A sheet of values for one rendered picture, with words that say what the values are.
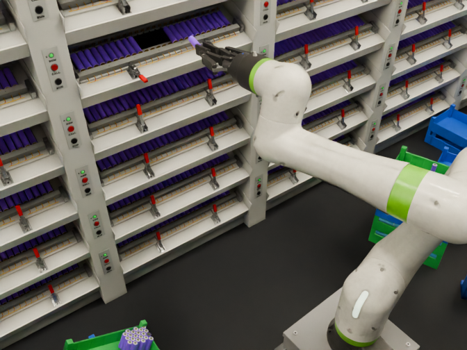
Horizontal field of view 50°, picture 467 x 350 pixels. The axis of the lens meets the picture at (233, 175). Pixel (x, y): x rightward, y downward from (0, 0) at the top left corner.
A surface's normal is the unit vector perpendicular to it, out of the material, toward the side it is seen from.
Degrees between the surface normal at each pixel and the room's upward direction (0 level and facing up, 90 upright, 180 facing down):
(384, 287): 15
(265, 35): 90
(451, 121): 0
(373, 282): 3
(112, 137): 22
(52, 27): 90
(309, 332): 1
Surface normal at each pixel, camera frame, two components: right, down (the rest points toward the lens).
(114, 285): 0.58, 0.54
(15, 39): 0.21, -0.50
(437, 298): 0.00, -0.75
